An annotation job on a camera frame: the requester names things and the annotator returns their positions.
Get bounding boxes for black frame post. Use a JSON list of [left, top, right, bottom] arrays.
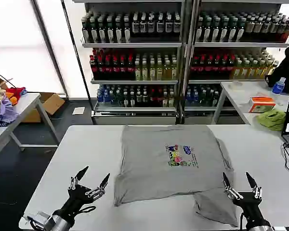
[[29, 0, 68, 99], [61, 0, 97, 125]]

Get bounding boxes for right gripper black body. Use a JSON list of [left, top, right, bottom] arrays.
[[232, 191, 272, 229]]

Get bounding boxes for shelf of bottles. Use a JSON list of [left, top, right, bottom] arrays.
[[79, 0, 185, 125], [183, 0, 289, 125]]

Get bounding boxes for orange cloth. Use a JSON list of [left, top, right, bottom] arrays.
[[5, 92, 22, 106]]

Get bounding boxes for purple cloth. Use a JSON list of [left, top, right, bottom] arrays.
[[0, 97, 20, 128]]

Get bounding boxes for white side table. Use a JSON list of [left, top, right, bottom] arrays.
[[0, 92, 61, 164]]

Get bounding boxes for black bag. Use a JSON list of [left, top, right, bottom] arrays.
[[264, 45, 289, 94]]

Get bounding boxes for white desk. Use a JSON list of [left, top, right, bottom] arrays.
[[210, 80, 289, 126]]

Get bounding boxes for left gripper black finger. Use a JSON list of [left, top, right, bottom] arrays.
[[85, 173, 111, 199], [69, 165, 90, 191]]

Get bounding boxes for grey printed shirt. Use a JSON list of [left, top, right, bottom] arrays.
[[114, 124, 239, 228]]

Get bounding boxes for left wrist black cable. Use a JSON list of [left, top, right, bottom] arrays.
[[78, 205, 96, 214]]

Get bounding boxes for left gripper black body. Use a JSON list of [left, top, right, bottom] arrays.
[[53, 184, 97, 221]]

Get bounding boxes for cardboard box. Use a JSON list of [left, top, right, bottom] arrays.
[[21, 92, 66, 123]]

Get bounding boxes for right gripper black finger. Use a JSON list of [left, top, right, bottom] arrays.
[[245, 171, 263, 200], [222, 171, 244, 201]]

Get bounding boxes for red cloth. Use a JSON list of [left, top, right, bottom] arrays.
[[5, 86, 26, 100]]

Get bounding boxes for orange tissue box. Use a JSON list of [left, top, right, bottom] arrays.
[[248, 96, 277, 114]]

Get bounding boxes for white paper sheet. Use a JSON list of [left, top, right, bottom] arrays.
[[72, 106, 86, 116]]

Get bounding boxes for green cloth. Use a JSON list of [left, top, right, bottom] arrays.
[[254, 108, 287, 132]]

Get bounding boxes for blue water bottle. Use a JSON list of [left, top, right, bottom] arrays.
[[271, 77, 287, 94]]

